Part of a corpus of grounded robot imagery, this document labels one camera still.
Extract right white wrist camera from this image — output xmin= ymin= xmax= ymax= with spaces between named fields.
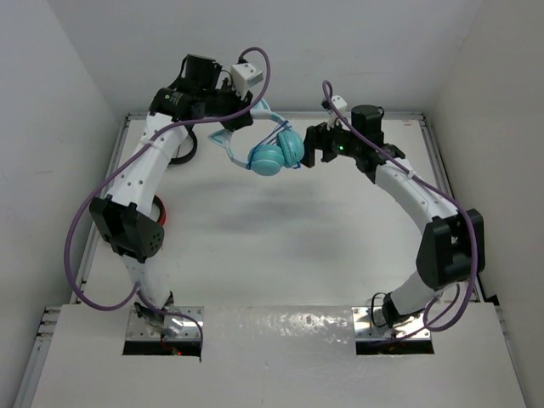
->
xmin=325 ymin=95 xmax=348 ymax=123

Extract teal cat-ear headphones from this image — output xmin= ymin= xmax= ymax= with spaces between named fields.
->
xmin=207 ymin=99 xmax=304 ymax=177

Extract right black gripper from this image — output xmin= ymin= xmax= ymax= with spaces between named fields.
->
xmin=292 ymin=113 xmax=361 ymax=167

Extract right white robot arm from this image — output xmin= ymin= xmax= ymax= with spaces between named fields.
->
xmin=302 ymin=101 xmax=485 ymax=328

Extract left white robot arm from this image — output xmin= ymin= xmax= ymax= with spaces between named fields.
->
xmin=89 ymin=54 xmax=263 ymax=326

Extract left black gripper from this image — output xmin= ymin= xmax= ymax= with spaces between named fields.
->
xmin=198 ymin=77 xmax=252 ymax=132

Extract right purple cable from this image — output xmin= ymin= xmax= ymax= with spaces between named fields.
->
xmin=321 ymin=80 xmax=480 ymax=339

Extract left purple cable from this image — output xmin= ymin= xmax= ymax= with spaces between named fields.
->
xmin=63 ymin=47 xmax=271 ymax=341

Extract purple cable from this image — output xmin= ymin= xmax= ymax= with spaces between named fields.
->
xmin=321 ymin=80 xmax=480 ymax=339
xmin=63 ymin=47 xmax=271 ymax=341

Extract metal base plate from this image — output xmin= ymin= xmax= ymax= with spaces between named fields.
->
xmin=351 ymin=305 xmax=434 ymax=341
xmin=125 ymin=306 xmax=204 ymax=342

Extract black headphones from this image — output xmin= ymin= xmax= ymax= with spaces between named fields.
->
xmin=169 ymin=127 xmax=198 ymax=166

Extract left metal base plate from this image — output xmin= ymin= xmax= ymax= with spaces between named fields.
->
xmin=125 ymin=306 xmax=204 ymax=342

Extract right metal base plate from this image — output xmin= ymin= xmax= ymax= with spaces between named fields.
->
xmin=351 ymin=305 xmax=434 ymax=341

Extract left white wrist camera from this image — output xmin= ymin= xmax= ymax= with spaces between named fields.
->
xmin=230 ymin=62 xmax=264 ymax=95

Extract red headphones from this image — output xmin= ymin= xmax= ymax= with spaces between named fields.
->
xmin=153 ymin=195 xmax=167 ymax=226

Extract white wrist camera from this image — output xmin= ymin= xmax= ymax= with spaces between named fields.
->
xmin=325 ymin=95 xmax=348 ymax=123
xmin=230 ymin=62 xmax=264 ymax=95

